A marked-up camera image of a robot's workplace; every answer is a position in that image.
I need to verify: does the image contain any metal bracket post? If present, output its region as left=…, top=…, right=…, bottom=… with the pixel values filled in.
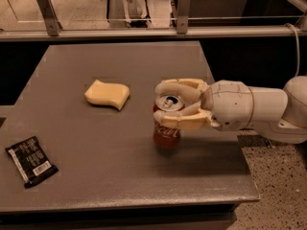
left=177, top=0, right=191, bottom=35
left=36, top=0, right=62, bottom=36

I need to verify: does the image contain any grey table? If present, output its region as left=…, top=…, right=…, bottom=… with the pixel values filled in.
left=0, top=41, right=259, bottom=230

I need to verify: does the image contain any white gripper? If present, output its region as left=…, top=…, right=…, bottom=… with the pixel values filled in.
left=153, top=79, right=253, bottom=131

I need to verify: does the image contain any red coke can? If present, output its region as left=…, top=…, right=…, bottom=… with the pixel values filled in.
left=152, top=93, right=186, bottom=150

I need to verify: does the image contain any yellow sponge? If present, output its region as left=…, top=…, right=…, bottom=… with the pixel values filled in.
left=84, top=80, right=130, bottom=110

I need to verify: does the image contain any black snack bar wrapper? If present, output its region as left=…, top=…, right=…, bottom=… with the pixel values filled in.
left=5, top=136, right=59, bottom=189

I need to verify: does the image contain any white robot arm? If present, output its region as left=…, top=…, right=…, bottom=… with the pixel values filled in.
left=153, top=76, right=307, bottom=144

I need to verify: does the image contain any right metal bracket post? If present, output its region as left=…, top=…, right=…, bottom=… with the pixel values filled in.
left=177, top=0, right=191, bottom=35

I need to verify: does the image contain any white cable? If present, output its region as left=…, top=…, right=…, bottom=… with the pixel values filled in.
left=284, top=22, right=302, bottom=79

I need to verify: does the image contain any left metal bracket post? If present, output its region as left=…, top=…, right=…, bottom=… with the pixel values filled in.
left=36, top=0, right=62, bottom=36

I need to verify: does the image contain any horizontal metal rail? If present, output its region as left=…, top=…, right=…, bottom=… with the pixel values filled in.
left=0, top=25, right=295, bottom=42

